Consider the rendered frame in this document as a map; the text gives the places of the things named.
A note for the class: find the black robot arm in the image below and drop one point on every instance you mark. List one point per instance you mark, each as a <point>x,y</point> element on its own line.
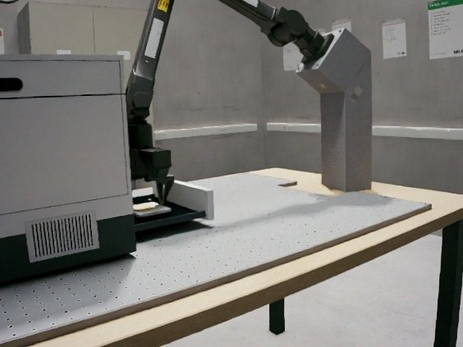
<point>280,25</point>

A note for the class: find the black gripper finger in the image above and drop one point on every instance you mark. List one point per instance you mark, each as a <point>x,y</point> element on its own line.
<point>162,195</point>

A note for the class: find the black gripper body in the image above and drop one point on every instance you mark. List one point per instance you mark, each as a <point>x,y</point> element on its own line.
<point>145,174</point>

